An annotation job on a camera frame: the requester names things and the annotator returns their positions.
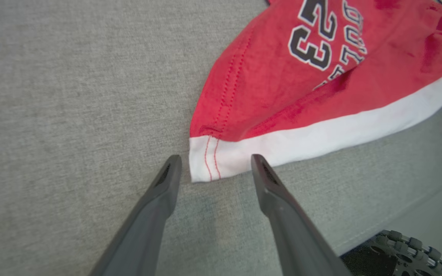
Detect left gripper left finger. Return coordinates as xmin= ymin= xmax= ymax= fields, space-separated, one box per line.
xmin=90 ymin=154 xmax=183 ymax=276

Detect red shorts with white hem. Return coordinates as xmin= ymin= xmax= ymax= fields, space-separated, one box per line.
xmin=188 ymin=0 xmax=442 ymax=183

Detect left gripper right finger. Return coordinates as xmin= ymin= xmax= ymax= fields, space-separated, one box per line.
xmin=251 ymin=154 xmax=354 ymax=276

